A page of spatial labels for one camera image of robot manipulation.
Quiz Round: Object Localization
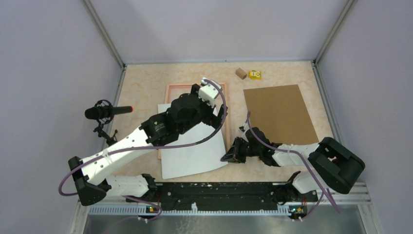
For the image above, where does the blue landscape photo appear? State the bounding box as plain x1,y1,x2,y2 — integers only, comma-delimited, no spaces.
158,122,228,179

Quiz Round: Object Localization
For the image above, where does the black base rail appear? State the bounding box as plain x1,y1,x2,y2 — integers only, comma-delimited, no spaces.
140,182,318,211

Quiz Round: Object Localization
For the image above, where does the yellow toy block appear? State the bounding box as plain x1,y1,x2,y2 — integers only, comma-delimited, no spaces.
248,70,262,79

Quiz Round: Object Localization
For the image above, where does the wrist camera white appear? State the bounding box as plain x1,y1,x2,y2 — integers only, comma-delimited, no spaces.
239,126,249,138
198,77,223,108

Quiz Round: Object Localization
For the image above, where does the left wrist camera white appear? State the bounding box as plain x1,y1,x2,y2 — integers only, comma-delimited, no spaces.
198,77,223,108

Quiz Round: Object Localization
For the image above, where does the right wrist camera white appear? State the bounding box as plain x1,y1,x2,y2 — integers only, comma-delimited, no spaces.
239,126,249,138

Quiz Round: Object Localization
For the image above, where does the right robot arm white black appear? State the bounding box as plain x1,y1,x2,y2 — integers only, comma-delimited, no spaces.
220,127,366,201

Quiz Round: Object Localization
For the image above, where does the small wooden block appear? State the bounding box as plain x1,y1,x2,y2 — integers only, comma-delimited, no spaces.
235,68,247,79

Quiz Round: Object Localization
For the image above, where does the white cable duct strip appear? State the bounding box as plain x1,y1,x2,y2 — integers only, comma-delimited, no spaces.
89,204,291,216

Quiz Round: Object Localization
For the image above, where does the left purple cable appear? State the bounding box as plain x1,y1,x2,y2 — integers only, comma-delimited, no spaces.
58,79,228,223

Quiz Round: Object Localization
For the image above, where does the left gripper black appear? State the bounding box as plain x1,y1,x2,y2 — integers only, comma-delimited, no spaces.
179,84,227,135

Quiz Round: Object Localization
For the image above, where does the black microphone orange tip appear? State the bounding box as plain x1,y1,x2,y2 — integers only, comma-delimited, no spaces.
84,99,133,146

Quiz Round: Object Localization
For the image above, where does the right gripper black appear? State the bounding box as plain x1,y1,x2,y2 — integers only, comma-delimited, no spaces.
221,136,261,164

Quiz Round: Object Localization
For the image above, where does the brown cardboard backing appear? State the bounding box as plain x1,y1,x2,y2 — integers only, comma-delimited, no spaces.
244,85,319,145

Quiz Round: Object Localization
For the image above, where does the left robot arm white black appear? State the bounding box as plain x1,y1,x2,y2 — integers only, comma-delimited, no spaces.
58,79,227,206

